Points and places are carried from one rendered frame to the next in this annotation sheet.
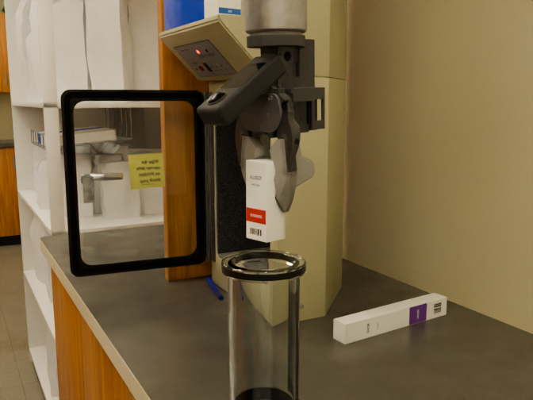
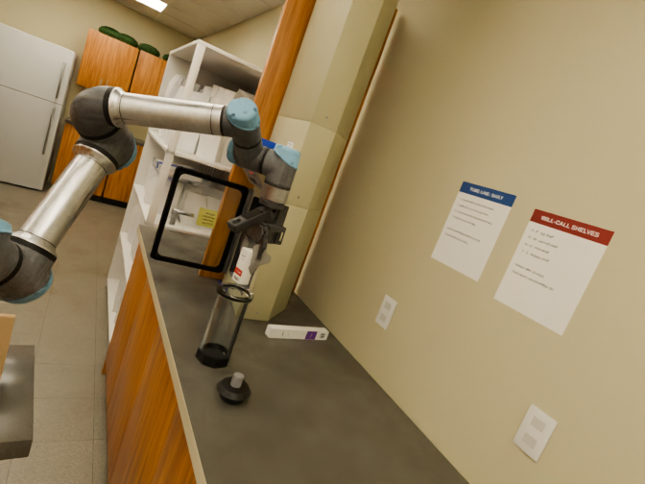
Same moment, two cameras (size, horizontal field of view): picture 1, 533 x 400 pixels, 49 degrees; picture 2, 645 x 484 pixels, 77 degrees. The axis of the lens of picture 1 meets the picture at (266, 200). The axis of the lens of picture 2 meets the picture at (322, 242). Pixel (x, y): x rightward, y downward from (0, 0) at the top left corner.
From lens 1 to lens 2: 47 cm
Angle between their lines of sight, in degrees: 4
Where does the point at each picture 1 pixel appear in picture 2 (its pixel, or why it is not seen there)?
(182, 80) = (241, 178)
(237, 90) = (246, 220)
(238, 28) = not seen: hidden behind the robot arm
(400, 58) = (355, 205)
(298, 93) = (273, 228)
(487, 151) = (372, 269)
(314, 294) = (266, 308)
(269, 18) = (270, 195)
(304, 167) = (265, 258)
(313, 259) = (271, 292)
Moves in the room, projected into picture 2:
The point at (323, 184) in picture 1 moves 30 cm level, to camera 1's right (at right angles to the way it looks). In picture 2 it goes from (288, 258) to (361, 284)
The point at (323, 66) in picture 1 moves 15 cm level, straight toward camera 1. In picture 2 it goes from (306, 204) to (300, 206)
